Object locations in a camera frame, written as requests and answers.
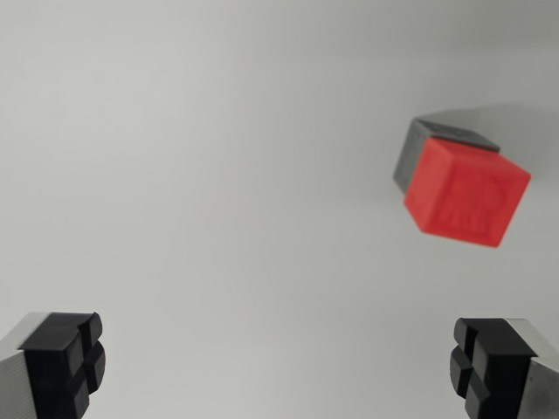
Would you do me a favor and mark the black-tipped silver gripper left finger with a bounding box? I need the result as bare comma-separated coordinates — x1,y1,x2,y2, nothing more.
0,311,107,419

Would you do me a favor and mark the black-tipped silver gripper right finger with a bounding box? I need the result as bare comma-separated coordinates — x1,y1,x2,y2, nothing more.
448,317,559,419

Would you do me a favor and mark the red embossed plastic cube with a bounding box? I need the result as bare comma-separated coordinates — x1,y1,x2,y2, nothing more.
403,136,533,250

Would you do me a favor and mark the grey embossed plastic cube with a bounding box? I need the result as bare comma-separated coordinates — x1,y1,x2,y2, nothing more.
391,117,501,194

